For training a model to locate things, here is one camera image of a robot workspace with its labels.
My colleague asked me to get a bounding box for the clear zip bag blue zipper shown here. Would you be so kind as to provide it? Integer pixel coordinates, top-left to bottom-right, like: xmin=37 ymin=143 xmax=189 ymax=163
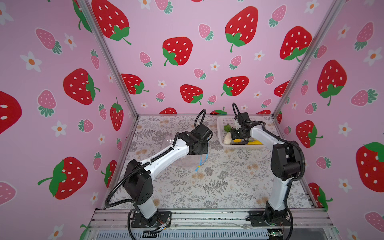
xmin=196 ymin=153 xmax=209 ymax=172

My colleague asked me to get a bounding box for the white plastic mesh basket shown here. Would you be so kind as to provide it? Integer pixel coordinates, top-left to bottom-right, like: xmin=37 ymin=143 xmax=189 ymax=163
xmin=217 ymin=117 xmax=273 ymax=150

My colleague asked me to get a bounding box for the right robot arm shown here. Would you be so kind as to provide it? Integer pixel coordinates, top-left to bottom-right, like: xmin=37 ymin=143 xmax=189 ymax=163
xmin=231 ymin=117 xmax=305 ymax=222

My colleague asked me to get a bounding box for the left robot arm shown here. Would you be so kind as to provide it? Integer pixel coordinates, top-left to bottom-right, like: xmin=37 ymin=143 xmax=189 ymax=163
xmin=123 ymin=124 xmax=213 ymax=222

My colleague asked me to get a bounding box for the white radish with leaves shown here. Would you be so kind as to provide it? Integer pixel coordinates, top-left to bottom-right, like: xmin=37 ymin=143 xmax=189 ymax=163
xmin=223 ymin=125 xmax=232 ymax=145

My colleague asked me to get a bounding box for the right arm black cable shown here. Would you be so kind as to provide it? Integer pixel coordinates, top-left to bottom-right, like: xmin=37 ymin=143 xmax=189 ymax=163
xmin=231 ymin=102 xmax=307 ymax=240

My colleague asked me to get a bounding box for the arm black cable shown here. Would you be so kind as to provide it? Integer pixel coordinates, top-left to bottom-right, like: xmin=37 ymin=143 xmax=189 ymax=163
xmin=231 ymin=102 xmax=307 ymax=240
xmin=103 ymin=108 xmax=208 ymax=240

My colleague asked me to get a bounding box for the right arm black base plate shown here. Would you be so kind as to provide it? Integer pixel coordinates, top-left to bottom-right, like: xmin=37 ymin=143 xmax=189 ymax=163
xmin=246 ymin=210 xmax=291 ymax=227

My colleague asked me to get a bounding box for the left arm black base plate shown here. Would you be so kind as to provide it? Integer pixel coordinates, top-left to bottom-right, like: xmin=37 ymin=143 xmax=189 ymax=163
xmin=130 ymin=211 xmax=172 ymax=228

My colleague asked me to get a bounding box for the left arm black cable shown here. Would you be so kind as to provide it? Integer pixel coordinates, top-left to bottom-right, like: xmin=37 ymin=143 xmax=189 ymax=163
xmin=103 ymin=108 xmax=208 ymax=240

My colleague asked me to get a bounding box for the aluminium front rail frame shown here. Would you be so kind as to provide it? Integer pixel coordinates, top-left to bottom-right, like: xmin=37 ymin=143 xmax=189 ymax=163
xmin=85 ymin=209 xmax=341 ymax=240

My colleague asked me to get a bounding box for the aluminium right corner post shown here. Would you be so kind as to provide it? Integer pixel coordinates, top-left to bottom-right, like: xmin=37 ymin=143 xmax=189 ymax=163
xmin=272 ymin=0 xmax=345 ymax=120

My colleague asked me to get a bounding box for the aluminium corner post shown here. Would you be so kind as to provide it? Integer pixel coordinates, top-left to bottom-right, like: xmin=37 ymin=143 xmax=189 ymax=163
xmin=272 ymin=0 xmax=345 ymax=120
xmin=79 ymin=0 xmax=139 ymax=120

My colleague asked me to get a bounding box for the aluminium left corner post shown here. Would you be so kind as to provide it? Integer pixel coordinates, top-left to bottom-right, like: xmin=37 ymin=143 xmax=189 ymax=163
xmin=79 ymin=0 xmax=139 ymax=120

